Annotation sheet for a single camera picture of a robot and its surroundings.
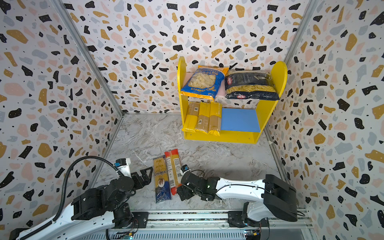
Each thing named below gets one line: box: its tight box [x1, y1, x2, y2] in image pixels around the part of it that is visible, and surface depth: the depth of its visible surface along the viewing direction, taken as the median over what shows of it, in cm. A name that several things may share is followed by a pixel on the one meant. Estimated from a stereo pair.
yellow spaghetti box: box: [208, 101, 222, 136], surface depth 99 cm
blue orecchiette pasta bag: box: [180, 65, 229, 101], surface depth 78 cm
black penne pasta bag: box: [224, 70, 280, 101], surface depth 74 cm
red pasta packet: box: [164, 149, 182, 195], surface depth 91 cm
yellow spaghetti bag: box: [182, 101, 200, 132], surface depth 99 cm
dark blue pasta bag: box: [153, 156, 172, 204], surface depth 85 cm
